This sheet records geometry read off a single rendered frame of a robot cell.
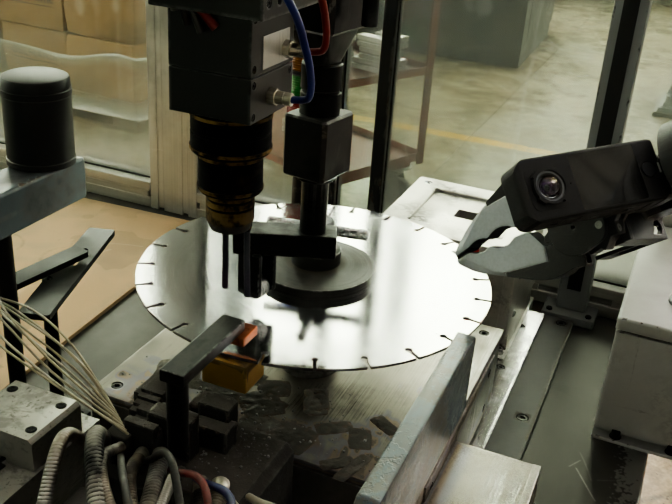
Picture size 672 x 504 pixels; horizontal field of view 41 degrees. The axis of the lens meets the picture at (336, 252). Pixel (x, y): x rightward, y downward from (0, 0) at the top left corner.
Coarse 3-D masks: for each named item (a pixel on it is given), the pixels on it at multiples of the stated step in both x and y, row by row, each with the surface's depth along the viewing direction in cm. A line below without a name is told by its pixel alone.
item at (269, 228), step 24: (312, 192) 71; (312, 216) 72; (240, 240) 72; (264, 240) 72; (288, 240) 72; (312, 240) 72; (336, 240) 72; (240, 264) 74; (264, 264) 75; (240, 288) 75
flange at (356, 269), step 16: (336, 256) 81; (352, 256) 85; (368, 256) 85; (288, 272) 81; (304, 272) 81; (320, 272) 81; (336, 272) 81; (352, 272) 82; (368, 272) 82; (288, 288) 79; (304, 288) 79; (320, 288) 79; (336, 288) 79; (352, 288) 79
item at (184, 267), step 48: (192, 240) 88; (384, 240) 91; (432, 240) 92; (144, 288) 79; (192, 288) 79; (384, 288) 82; (432, 288) 82; (480, 288) 83; (192, 336) 72; (288, 336) 73; (336, 336) 73; (384, 336) 74; (432, 336) 74
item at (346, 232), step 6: (330, 210) 85; (270, 216) 82; (330, 216) 84; (282, 222) 82; (288, 222) 82; (294, 222) 82; (330, 222) 81; (342, 228) 81; (348, 228) 81; (354, 228) 81; (342, 234) 81; (348, 234) 81; (354, 234) 81; (360, 234) 81; (366, 234) 80; (366, 240) 81
